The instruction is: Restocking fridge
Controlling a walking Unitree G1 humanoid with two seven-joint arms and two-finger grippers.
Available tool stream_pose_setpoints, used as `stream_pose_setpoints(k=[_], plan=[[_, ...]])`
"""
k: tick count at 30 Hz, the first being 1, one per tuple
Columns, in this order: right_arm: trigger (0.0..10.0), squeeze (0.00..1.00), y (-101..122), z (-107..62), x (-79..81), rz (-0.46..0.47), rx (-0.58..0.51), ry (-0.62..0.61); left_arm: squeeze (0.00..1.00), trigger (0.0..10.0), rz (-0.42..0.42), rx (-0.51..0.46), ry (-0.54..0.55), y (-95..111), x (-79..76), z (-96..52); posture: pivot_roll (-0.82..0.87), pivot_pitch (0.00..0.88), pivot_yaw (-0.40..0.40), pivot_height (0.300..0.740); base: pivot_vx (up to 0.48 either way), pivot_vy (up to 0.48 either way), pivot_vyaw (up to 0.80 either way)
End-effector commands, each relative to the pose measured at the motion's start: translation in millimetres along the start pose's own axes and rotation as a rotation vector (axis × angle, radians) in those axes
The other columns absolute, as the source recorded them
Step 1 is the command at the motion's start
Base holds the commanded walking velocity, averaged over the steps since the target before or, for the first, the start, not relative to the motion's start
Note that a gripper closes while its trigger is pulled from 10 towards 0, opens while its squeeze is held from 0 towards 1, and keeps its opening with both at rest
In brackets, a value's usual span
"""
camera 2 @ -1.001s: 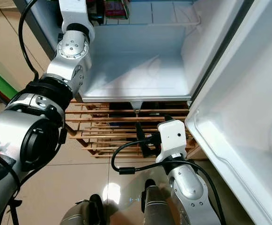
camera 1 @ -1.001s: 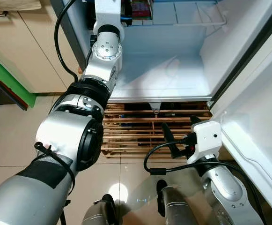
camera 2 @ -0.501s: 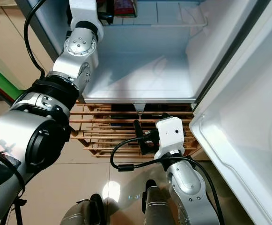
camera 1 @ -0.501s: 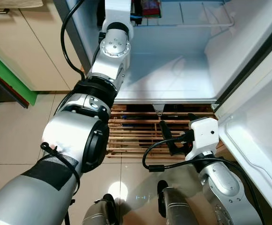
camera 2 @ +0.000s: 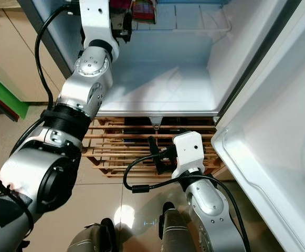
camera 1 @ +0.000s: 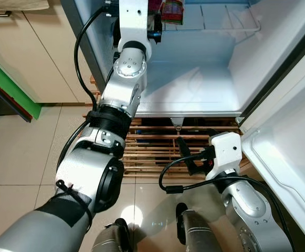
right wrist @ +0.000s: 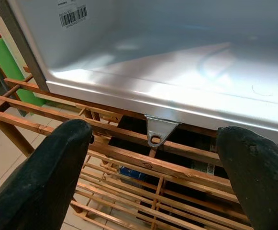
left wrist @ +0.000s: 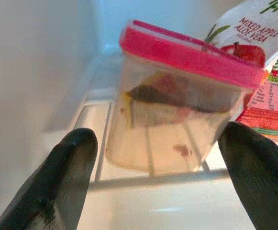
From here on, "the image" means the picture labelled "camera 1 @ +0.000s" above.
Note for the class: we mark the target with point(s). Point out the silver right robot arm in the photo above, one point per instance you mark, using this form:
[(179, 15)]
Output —
[(252, 210)]

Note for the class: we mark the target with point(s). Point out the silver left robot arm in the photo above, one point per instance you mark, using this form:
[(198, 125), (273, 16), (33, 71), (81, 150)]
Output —
[(84, 168)]

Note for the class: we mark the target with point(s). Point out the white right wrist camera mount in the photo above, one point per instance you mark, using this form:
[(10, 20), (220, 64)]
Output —
[(225, 155)]

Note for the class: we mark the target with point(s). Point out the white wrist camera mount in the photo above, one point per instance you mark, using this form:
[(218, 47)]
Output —
[(225, 155), (134, 21)]

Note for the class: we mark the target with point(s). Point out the silver fridge body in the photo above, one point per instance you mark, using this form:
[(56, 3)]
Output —
[(204, 68)]

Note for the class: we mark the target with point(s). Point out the red food packet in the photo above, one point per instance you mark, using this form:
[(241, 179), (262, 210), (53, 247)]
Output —
[(172, 11)]

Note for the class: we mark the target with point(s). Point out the wooden slatted rack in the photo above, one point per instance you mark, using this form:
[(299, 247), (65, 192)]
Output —
[(152, 147)]

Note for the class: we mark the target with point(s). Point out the grey robot leg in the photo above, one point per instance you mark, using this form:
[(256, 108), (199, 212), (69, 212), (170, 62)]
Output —
[(113, 239), (197, 231)]

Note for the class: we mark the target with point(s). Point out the grey right robot leg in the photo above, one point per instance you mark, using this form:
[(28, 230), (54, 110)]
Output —
[(197, 231)]

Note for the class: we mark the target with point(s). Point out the grey left robot leg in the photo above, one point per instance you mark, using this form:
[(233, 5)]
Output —
[(113, 239)]

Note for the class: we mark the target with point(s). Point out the white-lined fridge door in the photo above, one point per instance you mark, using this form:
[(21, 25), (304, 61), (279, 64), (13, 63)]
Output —
[(288, 131)]

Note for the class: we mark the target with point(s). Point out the green and red board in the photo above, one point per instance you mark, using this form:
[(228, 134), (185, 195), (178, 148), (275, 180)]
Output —
[(10, 89)]

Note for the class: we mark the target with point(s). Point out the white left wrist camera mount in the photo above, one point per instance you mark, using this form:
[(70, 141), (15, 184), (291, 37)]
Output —
[(134, 21)]

